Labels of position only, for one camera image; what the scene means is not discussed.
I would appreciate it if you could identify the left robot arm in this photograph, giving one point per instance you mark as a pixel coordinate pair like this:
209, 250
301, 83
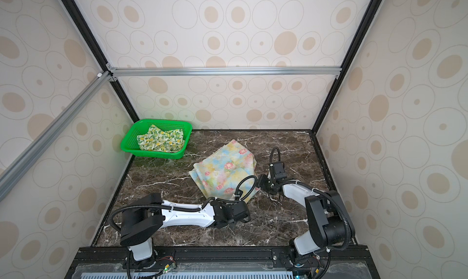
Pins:
137, 222

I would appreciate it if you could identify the black right corner post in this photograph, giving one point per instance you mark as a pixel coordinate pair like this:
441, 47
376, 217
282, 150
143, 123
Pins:
358, 39

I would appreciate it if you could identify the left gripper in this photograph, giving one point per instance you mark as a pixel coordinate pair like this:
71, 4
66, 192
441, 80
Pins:
225, 205

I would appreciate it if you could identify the green plastic basket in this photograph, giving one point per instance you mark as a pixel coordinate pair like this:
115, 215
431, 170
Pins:
130, 145

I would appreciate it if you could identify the black corner post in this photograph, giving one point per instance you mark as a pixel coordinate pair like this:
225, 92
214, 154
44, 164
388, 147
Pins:
358, 39
95, 48

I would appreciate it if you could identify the black left corner post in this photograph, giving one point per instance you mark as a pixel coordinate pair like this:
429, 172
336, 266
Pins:
95, 48

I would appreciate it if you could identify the pastel floral skirt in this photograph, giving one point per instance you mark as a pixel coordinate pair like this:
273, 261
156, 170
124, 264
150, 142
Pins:
219, 174

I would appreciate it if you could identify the lemon print folded skirt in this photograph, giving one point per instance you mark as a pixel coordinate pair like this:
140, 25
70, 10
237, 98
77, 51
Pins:
157, 140

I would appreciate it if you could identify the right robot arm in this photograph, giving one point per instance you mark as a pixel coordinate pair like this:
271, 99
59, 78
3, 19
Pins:
329, 225

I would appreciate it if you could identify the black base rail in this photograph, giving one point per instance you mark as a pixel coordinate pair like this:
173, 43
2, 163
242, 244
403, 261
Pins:
222, 263

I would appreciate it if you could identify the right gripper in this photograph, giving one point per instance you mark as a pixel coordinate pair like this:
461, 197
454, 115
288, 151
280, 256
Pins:
263, 182

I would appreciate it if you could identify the diagonal aluminium left rail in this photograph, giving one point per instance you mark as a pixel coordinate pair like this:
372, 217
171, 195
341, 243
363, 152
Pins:
15, 172

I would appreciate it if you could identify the horizontal aluminium back rail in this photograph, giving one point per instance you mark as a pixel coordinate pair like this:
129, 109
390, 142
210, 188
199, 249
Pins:
230, 71

